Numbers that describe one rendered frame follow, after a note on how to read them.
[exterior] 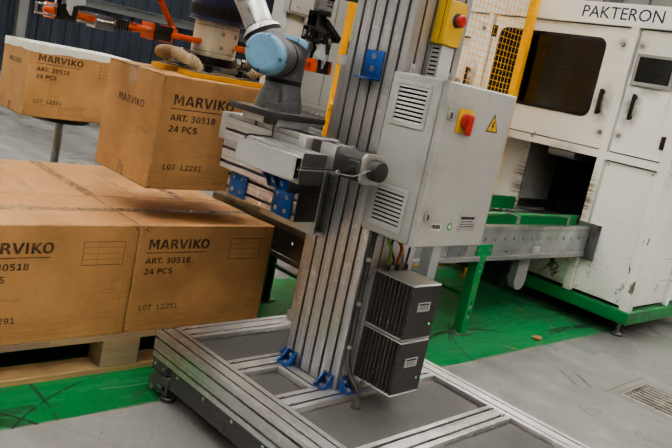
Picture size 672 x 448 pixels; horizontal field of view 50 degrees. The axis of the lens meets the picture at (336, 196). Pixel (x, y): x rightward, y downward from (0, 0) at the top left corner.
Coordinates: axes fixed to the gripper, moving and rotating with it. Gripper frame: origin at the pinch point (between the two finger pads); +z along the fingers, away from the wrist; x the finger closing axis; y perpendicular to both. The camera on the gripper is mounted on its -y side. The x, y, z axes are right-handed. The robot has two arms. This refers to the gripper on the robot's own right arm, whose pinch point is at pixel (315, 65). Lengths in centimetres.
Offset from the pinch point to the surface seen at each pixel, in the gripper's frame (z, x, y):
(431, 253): 67, 31, -60
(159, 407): 121, 24, 59
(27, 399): 121, 4, 95
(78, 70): 30, -190, 3
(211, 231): 69, -4, 31
